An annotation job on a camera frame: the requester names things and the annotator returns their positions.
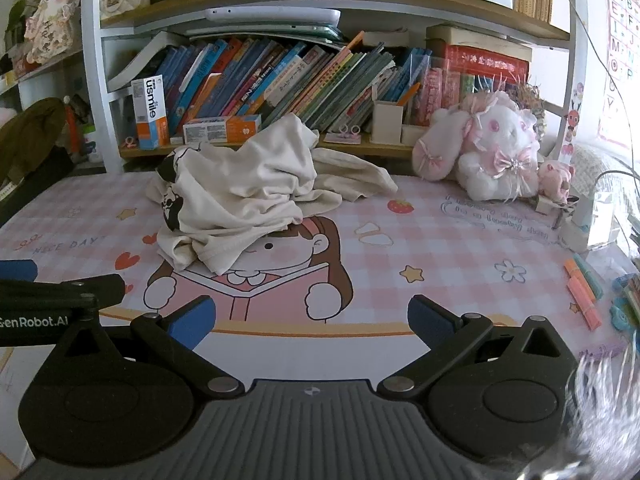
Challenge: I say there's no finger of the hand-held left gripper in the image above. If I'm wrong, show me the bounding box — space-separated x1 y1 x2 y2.
0 274 126 308
0 259 39 283

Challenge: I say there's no white T-shirt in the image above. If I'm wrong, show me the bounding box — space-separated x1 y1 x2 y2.
145 112 400 276

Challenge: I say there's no white and wood bookshelf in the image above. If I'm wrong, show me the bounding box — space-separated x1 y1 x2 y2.
80 0 591 176

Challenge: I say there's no tall white orange box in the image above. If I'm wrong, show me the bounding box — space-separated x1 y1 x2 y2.
131 75 170 151

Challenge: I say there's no white pink plush rabbit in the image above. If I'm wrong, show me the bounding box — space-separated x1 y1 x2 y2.
412 90 546 202

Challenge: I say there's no orange highlighter pen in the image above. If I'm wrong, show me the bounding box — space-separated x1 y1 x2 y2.
564 260 597 305

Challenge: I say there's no flat white orange box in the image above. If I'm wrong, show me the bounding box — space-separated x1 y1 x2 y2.
182 114 262 145

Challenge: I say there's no grey knitted cushion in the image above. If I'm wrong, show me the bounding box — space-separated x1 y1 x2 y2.
570 144 640 196

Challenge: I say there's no small pink plush toy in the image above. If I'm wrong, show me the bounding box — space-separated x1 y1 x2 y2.
537 160 576 206

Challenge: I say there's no salmon highlighter pen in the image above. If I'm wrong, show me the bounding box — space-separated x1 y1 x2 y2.
569 301 602 331

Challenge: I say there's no beige pen holder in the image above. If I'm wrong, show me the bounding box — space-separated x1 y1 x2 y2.
371 100 406 145

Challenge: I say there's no clear plastic film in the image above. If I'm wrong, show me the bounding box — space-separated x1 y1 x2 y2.
562 340 640 480

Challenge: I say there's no olive green jacket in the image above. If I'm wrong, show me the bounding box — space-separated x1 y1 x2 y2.
0 99 68 186

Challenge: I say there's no dried flower bunch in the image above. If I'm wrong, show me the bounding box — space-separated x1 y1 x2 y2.
515 80 547 136

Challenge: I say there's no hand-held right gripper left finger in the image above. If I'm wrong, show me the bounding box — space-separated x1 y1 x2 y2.
52 295 246 396

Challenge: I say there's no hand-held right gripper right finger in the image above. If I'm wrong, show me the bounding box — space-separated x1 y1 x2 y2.
376 294 576 396

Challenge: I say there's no green highlighter pen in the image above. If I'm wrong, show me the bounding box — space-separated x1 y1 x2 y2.
573 253 604 297

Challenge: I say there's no white power adapter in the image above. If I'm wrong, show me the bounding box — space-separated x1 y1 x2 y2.
560 191 618 253

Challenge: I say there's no alphabet wall poster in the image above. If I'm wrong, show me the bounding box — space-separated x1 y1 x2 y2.
597 0 640 151

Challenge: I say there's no row of leaning books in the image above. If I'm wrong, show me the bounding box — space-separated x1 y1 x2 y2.
107 30 533 133

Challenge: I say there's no pink checked cartoon desk mat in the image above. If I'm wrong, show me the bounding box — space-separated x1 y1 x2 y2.
0 172 638 361

